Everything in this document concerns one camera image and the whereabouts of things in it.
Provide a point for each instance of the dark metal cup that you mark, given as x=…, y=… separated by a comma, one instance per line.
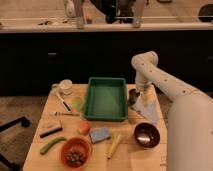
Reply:
x=133, y=95

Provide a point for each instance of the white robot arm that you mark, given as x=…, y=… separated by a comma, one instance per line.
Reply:
x=190, y=117

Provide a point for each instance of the green plastic tray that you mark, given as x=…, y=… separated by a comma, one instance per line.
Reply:
x=106, y=99

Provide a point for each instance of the white mug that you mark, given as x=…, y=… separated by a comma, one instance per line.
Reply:
x=64, y=87

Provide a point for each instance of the white black marker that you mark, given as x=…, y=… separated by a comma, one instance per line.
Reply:
x=63, y=102

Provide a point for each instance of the light blue cloth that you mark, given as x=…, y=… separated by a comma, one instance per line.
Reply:
x=149, y=111

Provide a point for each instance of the orange carrot toy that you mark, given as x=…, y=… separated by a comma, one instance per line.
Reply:
x=84, y=128

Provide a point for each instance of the blue sponge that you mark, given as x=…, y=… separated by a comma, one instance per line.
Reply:
x=99, y=134

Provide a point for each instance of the silver fork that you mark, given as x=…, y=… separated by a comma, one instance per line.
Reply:
x=54, y=113

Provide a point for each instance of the dark brown bowl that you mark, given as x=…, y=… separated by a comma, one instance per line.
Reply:
x=146, y=135

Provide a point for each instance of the yellow banana toy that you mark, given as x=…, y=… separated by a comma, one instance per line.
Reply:
x=114, y=145

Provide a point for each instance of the orange bowl with nuts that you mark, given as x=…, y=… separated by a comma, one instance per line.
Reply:
x=75, y=154

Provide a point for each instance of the green cucumber toy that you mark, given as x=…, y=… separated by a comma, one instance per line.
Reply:
x=50, y=144

